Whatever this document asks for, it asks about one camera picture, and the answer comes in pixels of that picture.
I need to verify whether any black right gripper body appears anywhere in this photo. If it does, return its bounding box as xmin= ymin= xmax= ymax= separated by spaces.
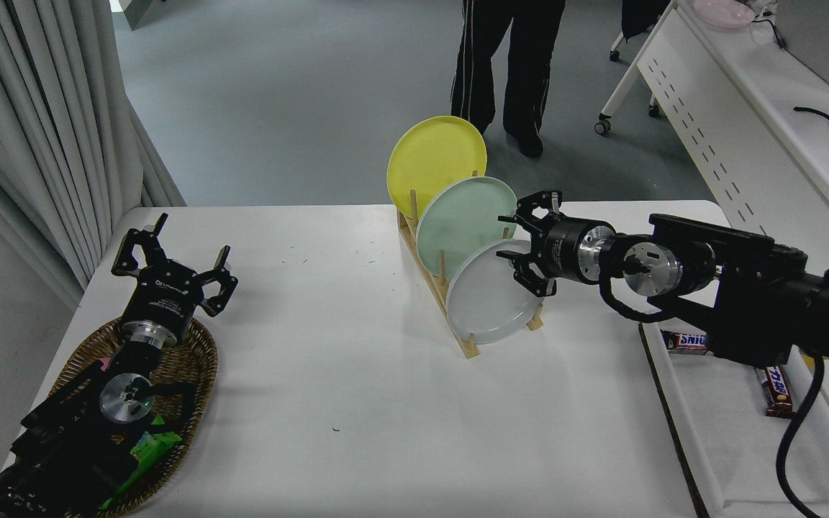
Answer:
xmin=540 ymin=218 xmax=588 ymax=283

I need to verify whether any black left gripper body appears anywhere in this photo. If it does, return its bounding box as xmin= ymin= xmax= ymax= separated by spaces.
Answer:
xmin=123 ymin=262 xmax=205 ymax=336

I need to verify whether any grey plate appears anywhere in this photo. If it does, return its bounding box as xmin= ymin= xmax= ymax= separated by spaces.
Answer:
xmin=446 ymin=239 xmax=552 ymax=345

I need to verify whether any pale green plate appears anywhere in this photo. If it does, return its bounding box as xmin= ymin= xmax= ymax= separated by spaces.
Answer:
xmin=415 ymin=176 xmax=520 ymax=282

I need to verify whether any wooden plate rack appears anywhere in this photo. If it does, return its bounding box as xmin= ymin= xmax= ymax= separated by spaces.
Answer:
xmin=397 ymin=170 xmax=545 ymax=359

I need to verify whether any yellow plate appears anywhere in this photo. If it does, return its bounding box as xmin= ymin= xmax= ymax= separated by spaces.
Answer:
xmin=386 ymin=116 xmax=488 ymax=220

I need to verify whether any pink plate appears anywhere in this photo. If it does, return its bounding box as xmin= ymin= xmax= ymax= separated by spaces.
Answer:
xmin=693 ymin=0 xmax=756 ymax=29

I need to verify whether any brown wicker basket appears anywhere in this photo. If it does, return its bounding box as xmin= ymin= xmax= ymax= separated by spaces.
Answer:
xmin=47 ymin=317 xmax=219 ymax=517

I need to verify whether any person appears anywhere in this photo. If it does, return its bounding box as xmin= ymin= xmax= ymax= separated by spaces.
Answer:
xmin=450 ymin=0 xmax=566 ymax=159

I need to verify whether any green snack packet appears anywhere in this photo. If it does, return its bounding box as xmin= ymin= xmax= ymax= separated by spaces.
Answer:
xmin=101 ymin=428 xmax=183 ymax=512

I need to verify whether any brown Snickers bar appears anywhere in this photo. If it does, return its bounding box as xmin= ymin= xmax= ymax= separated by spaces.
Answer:
xmin=661 ymin=330 xmax=712 ymax=356

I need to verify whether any pale grey curtain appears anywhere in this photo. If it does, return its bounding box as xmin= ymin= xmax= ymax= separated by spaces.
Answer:
xmin=0 ymin=0 xmax=186 ymax=310

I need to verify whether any white desk with slotted panel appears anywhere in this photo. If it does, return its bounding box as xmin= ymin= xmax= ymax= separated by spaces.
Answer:
xmin=594 ymin=0 xmax=829 ymax=288

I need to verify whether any dark brown snack bar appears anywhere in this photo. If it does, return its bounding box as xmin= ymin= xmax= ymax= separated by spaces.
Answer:
xmin=756 ymin=364 xmax=795 ymax=419

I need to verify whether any white tray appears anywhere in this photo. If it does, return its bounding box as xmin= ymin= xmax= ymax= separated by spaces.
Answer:
xmin=638 ymin=320 xmax=829 ymax=518

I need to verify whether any grey laptop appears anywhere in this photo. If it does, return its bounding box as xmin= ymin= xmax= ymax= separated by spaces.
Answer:
xmin=774 ymin=0 xmax=829 ymax=98

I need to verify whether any thick black cable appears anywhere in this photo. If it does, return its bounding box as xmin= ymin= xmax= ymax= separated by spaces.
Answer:
xmin=793 ymin=106 xmax=829 ymax=134

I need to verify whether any thin black cable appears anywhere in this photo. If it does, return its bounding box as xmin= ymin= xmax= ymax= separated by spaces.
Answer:
xmin=749 ymin=14 xmax=787 ymax=51

